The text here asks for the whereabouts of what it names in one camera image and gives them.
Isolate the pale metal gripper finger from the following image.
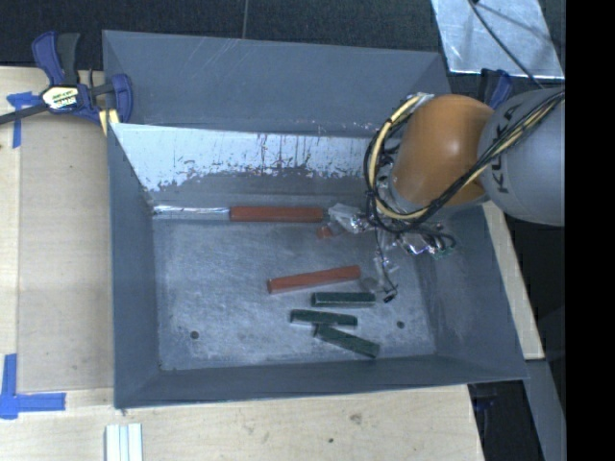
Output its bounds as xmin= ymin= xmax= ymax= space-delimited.
xmin=328 ymin=203 xmax=360 ymax=221
xmin=335 ymin=216 xmax=368 ymax=235

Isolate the red-brown flat block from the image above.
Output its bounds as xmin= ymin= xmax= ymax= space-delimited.
xmin=229 ymin=205 xmax=327 ymax=224
xmin=266 ymin=264 xmax=362 ymax=296

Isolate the dark green flat block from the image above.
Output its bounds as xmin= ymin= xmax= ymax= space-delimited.
xmin=313 ymin=324 xmax=381 ymax=360
xmin=310 ymin=291 xmax=378 ymax=308
xmin=288 ymin=308 xmax=359 ymax=328

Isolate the grey metal bin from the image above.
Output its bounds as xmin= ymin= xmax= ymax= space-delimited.
xmin=101 ymin=29 xmax=530 ymax=410

